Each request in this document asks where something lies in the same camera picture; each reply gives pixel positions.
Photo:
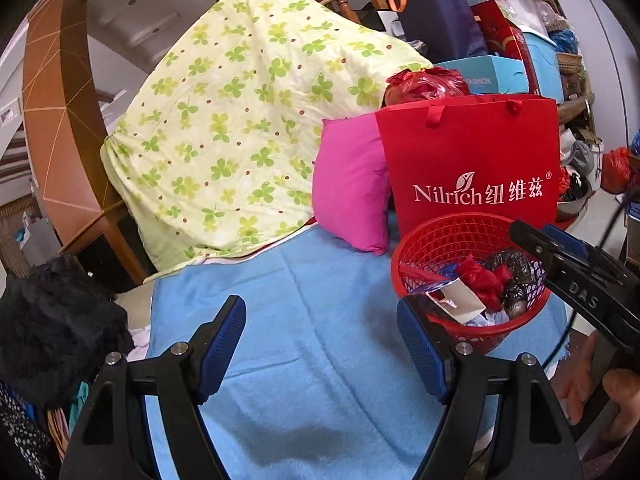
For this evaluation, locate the blue plastic storage bin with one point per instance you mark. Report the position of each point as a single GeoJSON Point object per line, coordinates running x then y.
{"type": "Point", "coordinates": [540, 65]}

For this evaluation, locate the red gift box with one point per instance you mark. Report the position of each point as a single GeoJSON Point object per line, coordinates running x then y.
{"type": "Point", "coordinates": [505, 35]}

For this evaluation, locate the striped orange pink cloth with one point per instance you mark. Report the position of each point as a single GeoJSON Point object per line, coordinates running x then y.
{"type": "Point", "coordinates": [59, 430]}

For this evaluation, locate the metal bowl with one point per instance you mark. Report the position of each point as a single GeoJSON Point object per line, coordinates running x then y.
{"type": "Point", "coordinates": [572, 205]}

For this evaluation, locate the light blue towel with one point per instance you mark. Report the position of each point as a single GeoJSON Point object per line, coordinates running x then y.
{"type": "Point", "coordinates": [310, 360]}

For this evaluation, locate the navy bag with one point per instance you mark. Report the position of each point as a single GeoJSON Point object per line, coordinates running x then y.
{"type": "Point", "coordinates": [440, 15]}

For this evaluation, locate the person's right hand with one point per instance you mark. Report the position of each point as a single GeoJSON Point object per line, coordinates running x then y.
{"type": "Point", "coordinates": [580, 385]}

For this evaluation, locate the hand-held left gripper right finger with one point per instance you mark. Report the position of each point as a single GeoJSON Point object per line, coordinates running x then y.
{"type": "Point", "coordinates": [422, 350]}

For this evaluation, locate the orange white medicine box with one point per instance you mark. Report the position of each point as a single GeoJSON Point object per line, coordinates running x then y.
{"type": "Point", "coordinates": [460, 300]}

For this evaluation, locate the black fuzzy cloth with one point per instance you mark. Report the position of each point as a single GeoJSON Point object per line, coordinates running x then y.
{"type": "Point", "coordinates": [55, 330]}

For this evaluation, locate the light blue cardboard box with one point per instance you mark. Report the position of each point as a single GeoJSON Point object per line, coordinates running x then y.
{"type": "Point", "coordinates": [480, 72]}

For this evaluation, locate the red mesh basket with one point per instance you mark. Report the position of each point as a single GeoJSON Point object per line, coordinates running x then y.
{"type": "Point", "coordinates": [480, 340]}

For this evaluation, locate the black white spotted cloth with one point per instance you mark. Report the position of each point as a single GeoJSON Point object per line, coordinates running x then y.
{"type": "Point", "coordinates": [22, 435]}

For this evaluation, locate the dark plastic bag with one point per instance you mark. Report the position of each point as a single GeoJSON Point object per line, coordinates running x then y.
{"type": "Point", "coordinates": [515, 270]}

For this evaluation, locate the red paper bag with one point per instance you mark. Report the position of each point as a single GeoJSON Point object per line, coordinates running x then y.
{"type": "Point", "coordinates": [475, 150]}

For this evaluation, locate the beige bed sheet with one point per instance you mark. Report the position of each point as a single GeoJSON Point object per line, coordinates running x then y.
{"type": "Point", "coordinates": [135, 307]}

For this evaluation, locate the large red plastic bag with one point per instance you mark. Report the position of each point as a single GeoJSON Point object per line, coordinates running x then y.
{"type": "Point", "coordinates": [425, 85]}

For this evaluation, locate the teal cloth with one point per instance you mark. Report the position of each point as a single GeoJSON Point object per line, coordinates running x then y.
{"type": "Point", "coordinates": [80, 405]}

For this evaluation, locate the pink pillow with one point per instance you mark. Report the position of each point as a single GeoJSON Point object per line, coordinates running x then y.
{"type": "Point", "coordinates": [350, 185]}

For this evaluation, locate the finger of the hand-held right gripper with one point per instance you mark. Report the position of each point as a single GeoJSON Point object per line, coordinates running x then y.
{"type": "Point", "coordinates": [532, 245]}
{"type": "Point", "coordinates": [570, 242]}

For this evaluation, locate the clover print blanket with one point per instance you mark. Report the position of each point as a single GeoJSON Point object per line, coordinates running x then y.
{"type": "Point", "coordinates": [240, 110]}

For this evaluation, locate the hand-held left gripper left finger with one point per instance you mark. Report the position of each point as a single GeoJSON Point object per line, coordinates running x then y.
{"type": "Point", "coordinates": [222, 345]}

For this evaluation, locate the red ribbon cloth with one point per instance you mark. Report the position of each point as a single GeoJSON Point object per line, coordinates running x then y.
{"type": "Point", "coordinates": [482, 280]}

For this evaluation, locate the wooden column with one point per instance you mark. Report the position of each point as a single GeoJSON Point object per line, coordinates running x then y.
{"type": "Point", "coordinates": [60, 110]}

